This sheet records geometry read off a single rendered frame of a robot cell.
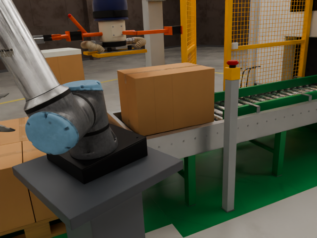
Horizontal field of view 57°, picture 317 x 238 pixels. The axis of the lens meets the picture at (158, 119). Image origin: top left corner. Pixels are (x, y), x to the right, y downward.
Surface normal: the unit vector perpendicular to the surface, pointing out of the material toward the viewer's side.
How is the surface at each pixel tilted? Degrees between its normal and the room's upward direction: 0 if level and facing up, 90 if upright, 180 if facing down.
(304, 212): 0
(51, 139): 99
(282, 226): 0
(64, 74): 90
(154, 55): 90
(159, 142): 90
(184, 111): 90
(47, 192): 0
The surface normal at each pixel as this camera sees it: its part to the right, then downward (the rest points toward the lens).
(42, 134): -0.16, 0.47
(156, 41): 0.42, 0.27
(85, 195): -0.05, -0.94
